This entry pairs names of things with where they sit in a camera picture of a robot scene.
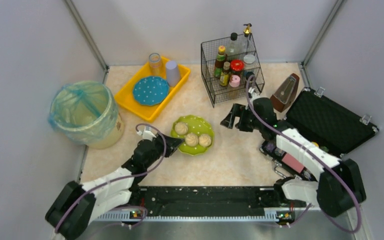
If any small yellow oil bottle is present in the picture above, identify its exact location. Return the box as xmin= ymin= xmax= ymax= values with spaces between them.
xmin=219 ymin=61 xmax=231 ymax=87

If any trash bin with green bag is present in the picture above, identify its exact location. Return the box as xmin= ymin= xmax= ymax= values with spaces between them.
xmin=48 ymin=81 xmax=125 ymax=149

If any green dotted plate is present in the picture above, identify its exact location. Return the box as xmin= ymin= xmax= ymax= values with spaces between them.
xmin=170 ymin=114 xmax=215 ymax=156

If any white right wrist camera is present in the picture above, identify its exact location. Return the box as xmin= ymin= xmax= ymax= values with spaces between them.
xmin=247 ymin=87 xmax=261 ymax=103

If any yellow plastic tray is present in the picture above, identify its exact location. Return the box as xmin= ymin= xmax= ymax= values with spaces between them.
xmin=114 ymin=62 xmax=191 ymax=123

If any pink transparent cup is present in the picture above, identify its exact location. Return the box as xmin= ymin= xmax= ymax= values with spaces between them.
xmin=149 ymin=62 xmax=165 ymax=77

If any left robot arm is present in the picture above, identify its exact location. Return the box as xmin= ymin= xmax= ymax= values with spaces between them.
xmin=45 ymin=133 xmax=184 ymax=240

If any silver lid white can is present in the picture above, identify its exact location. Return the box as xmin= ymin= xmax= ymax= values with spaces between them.
xmin=242 ymin=54 xmax=257 ymax=71

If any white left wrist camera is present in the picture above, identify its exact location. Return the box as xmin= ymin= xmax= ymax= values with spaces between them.
xmin=136 ymin=126 xmax=157 ymax=141

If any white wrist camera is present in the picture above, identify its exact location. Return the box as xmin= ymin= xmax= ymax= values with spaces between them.
xmin=136 ymin=126 xmax=157 ymax=141
xmin=247 ymin=87 xmax=261 ymax=103

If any yellow cap sauce bottle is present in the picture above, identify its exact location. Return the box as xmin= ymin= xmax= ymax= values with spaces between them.
xmin=213 ymin=45 xmax=227 ymax=79

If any black poker chip case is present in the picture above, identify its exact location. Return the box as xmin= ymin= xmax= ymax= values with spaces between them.
xmin=260 ymin=88 xmax=379 ymax=181

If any blue transparent cup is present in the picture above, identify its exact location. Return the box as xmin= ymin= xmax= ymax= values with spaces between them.
xmin=148 ymin=52 xmax=163 ymax=64

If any brown metronome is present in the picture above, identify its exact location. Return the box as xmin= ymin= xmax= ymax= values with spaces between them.
xmin=270 ymin=73 xmax=300 ymax=112

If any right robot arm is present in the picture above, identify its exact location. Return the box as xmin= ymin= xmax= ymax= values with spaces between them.
xmin=220 ymin=97 xmax=367 ymax=217

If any red lid sauce jar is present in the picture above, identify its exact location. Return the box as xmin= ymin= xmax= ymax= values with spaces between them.
xmin=230 ymin=59 xmax=245 ymax=77

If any small black lid jar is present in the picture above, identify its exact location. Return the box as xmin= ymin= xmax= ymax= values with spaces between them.
xmin=245 ymin=71 xmax=256 ymax=82

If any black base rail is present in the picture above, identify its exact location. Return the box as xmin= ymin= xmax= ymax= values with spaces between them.
xmin=59 ymin=185 xmax=362 ymax=223

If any blue dotted plate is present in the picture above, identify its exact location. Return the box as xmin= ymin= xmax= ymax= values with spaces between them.
xmin=132 ymin=76 xmax=170 ymax=107

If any black wire rack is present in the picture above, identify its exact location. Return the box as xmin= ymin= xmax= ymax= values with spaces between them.
xmin=200 ymin=34 xmax=265 ymax=106

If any purple plastic cup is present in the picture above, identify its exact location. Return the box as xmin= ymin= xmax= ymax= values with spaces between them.
xmin=165 ymin=60 xmax=181 ymax=87

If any white steamed bun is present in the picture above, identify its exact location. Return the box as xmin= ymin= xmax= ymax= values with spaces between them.
xmin=174 ymin=122 xmax=189 ymax=136
xmin=198 ymin=134 xmax=213 ymax=148
xmin=184 ymin=132 xmax=199 ymax=147

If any pink lid spice jar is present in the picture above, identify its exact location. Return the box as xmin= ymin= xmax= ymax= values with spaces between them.
xmin=228 ymin=74 xmax=241 ymax=88

